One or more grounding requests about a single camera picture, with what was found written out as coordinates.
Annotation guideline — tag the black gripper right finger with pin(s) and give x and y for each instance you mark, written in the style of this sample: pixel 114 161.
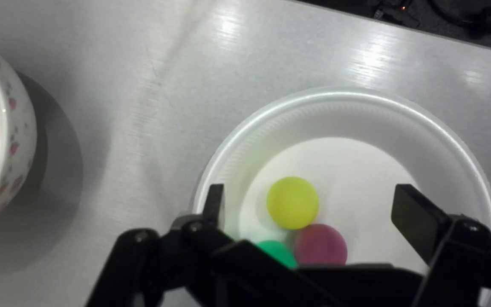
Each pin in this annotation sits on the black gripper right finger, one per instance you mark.
pixel 418 221

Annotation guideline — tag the pink ball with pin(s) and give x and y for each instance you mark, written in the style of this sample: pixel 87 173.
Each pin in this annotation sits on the pink ball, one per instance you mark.
pixel 319 245

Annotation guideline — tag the yellow ball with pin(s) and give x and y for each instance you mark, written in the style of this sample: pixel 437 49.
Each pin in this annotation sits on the yellow ball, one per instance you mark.
pixel 292 204

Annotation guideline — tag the green ball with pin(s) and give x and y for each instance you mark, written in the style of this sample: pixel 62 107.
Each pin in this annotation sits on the green ball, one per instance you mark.
pixel 280 254

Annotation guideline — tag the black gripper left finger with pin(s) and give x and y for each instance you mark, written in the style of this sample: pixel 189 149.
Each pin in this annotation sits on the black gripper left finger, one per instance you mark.
pixel 213 204

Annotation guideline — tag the white plastic plate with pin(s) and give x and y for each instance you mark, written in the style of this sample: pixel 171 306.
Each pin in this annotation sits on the white plastic plate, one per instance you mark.
pixel 355 149

